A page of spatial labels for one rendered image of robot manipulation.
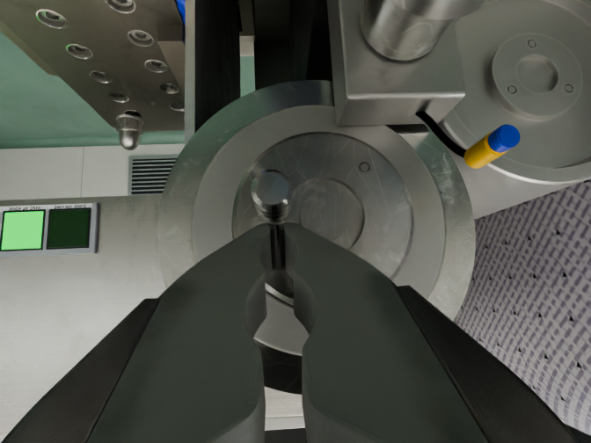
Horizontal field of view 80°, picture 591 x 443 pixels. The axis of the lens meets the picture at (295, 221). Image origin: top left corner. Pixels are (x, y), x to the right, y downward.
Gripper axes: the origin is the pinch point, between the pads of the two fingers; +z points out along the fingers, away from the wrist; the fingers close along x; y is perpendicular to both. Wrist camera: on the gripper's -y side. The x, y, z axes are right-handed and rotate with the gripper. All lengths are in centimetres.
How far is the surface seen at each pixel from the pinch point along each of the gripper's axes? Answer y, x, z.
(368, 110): -2.8, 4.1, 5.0
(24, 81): 24, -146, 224
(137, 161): 92, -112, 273
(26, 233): 18.2, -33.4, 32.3
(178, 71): -1.6, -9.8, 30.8
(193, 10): -6.7, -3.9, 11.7
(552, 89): -2.9, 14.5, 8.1
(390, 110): -2.8, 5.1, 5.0
